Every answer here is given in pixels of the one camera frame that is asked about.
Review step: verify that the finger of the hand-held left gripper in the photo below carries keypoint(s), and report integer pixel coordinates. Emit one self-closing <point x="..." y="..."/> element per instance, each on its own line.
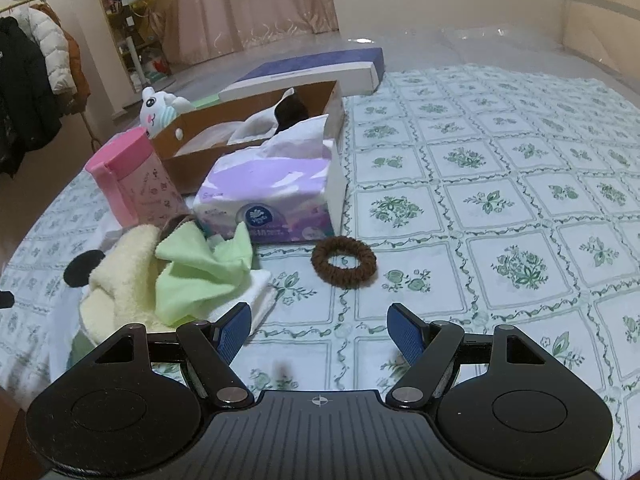
<point x="6" y="299"/>

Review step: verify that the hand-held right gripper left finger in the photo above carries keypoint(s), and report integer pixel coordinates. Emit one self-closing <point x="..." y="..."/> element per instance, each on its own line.
<point x="234" y="334"/>

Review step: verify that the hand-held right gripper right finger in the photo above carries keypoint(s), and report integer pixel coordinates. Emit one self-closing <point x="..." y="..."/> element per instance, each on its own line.
<point x="406" y="334"/>

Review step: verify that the light green cloth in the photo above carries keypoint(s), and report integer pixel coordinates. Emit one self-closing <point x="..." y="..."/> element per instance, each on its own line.
<point x="200" y="270"/>

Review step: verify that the brown hair scrunchie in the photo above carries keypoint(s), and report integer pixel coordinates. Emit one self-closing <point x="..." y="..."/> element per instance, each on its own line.
<point x="320" y="265"/>

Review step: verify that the brown cardboard box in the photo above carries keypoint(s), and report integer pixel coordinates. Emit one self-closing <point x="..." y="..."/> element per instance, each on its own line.
<point x="200" y="125"/>

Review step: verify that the black soft item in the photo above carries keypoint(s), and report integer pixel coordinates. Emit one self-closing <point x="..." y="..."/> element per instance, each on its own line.
<point x="291" y="112"/>

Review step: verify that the white folded towel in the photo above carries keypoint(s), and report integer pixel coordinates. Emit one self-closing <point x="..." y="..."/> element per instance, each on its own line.
<point x="257" y="290"/>

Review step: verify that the cream fluffy towel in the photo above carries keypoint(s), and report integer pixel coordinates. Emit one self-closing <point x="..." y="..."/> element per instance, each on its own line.
<point x="125" y="270"/>

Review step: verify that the purple tissue pack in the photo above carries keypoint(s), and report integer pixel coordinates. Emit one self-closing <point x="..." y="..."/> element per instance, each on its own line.
<point x="260" y="185"/>

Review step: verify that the floral bedsheet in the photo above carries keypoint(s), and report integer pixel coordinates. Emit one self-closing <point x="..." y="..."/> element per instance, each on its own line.
<point x="500" y="200"/>

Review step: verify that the pink lidded cup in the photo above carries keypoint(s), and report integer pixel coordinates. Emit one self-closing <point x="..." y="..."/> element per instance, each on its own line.
<point x="135" y="175"/>

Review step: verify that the white face mask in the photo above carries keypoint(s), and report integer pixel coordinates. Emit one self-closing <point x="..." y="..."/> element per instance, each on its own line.
<point x="255" y="125"/>

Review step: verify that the green flat item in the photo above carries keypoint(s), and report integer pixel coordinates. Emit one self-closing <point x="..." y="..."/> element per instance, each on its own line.
<point x="206" y="102"/>

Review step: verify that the white plush toy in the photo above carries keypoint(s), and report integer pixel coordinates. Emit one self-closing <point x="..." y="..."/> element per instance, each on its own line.
<point x="157" y="110"/>

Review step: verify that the orange jacket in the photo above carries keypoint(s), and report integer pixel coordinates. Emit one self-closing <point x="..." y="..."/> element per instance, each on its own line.
<point x="79" y="70"/>

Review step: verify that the white puffer jacket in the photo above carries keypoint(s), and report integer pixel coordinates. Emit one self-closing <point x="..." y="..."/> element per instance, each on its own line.
<point x="52" y="50"/>

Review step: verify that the blue and white flat box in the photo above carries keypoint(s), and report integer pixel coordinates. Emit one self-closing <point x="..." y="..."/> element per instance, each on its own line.
<point x="310" y="67"/>

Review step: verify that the clear plastic sheet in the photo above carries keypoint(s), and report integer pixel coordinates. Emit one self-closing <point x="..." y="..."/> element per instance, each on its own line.
<point x="500" y="47"/>

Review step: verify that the wooden bookshelf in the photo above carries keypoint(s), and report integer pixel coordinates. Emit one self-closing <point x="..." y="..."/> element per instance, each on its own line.
<point x="112" y="10"/>

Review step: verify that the pink curtain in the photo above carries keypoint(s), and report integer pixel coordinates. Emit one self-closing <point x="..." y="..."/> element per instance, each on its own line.
<point x="250" y="5"/>

